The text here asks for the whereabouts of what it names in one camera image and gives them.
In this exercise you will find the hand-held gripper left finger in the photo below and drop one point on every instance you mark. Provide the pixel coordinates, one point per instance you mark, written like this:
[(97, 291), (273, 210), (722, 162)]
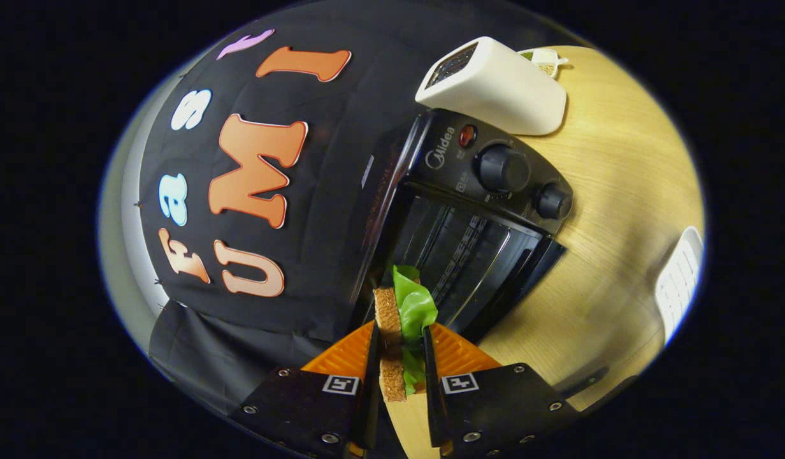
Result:
[(372, 408)]

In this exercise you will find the white slotted tray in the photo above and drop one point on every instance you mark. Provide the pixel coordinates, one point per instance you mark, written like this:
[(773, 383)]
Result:
[(679, 280)]

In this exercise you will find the black toaster oven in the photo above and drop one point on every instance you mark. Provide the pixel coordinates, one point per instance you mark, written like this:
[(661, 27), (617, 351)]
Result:
[(443, 153)]

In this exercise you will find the brown bread lettuce sandwich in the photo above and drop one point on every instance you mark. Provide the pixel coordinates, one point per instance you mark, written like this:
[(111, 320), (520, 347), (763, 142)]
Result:
[(387, 312)]

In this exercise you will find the small white dish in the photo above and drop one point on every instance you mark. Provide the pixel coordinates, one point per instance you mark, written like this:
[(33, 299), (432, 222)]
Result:
[(547, 60)]

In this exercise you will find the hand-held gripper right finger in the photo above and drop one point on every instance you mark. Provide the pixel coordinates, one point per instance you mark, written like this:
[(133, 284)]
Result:
[(432, 408)]

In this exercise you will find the white pop-up toaster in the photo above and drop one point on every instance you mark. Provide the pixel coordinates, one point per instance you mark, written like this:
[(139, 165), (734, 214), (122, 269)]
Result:
[(507, 89)]

